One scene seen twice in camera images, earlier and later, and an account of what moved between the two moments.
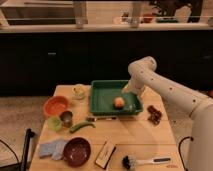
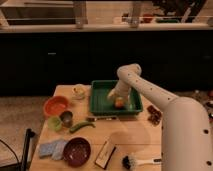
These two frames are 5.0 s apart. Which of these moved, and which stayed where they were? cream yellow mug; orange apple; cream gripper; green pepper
Moved: cream gripper
Stayed: orange apple; cream yellow mug; green pepper
